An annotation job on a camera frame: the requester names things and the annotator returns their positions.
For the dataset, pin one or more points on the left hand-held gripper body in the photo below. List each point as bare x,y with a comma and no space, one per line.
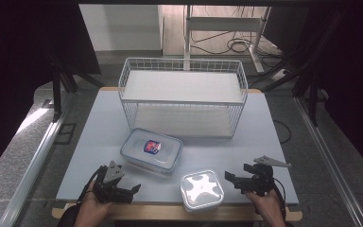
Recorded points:
107,189

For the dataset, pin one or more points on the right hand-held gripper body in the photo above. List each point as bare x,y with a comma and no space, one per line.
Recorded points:
261,183

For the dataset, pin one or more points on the square white plastic container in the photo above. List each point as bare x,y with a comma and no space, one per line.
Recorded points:
201,189

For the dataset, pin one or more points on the rectangular clear container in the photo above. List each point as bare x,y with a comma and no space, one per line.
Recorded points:
137,153

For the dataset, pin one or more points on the person's left hand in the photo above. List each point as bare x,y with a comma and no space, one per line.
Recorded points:
94,208

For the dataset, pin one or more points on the person's right hand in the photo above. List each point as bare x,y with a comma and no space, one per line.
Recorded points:
267,205

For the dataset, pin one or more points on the black metal stand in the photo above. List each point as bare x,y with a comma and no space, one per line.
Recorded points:
312,94
56,94

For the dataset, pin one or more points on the white cabinet panel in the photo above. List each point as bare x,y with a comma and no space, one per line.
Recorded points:
119,28

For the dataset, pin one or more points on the aluminium rail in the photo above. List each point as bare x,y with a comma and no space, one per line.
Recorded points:
331,160
34,160

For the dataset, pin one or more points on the black square floor frame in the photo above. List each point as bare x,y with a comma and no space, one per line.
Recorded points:
58,134

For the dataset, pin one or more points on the white metal desk frame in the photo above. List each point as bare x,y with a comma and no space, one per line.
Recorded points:
223,23

